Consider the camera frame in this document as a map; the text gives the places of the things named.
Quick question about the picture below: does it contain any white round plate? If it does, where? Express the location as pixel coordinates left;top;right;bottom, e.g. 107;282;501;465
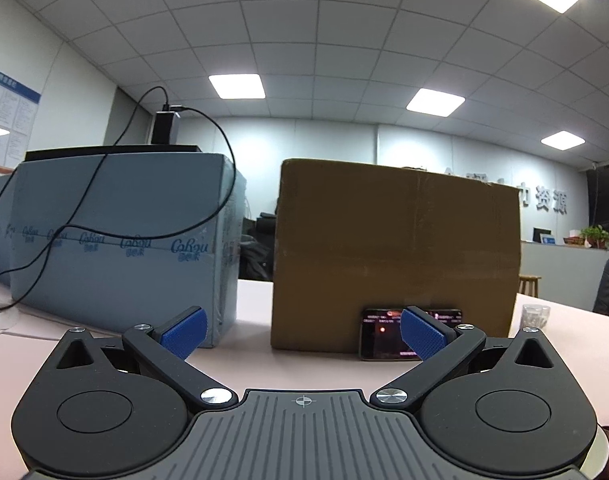
581;426;609;479

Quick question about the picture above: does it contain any large light blue carton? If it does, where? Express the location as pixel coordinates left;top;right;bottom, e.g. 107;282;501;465
8;152;248;349

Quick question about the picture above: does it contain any wall lettering sign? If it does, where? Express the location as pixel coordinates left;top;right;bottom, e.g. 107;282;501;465
516;184;570;216

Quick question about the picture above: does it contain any black smartphone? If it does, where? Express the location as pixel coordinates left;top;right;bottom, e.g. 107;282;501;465
359;306;465;362

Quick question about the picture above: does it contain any wall poster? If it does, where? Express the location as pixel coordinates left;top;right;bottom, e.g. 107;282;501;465
0;62;43;169

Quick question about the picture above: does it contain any white reception counter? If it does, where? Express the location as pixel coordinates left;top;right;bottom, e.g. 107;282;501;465
519;239;609;312

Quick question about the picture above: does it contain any flat black device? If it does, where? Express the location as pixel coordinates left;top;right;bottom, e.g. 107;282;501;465
24;144;206;163

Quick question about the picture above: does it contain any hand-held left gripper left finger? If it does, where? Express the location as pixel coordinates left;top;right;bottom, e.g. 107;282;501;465
47;306;238;408

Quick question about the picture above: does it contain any brown cardboard box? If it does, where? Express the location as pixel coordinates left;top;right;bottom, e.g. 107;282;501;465
270;158;522;357

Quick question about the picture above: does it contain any black power adapter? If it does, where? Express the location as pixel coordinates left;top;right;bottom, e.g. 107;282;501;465
150;109;180;146

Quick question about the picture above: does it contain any clear cotton swab jar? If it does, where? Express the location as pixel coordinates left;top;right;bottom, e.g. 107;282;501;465
521;303;552;332

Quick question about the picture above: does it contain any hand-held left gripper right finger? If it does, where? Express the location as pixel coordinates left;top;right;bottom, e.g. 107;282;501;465
369;305;565;408

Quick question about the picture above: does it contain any potted plant red pot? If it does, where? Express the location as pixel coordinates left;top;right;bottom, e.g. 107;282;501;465
579;224;609;250

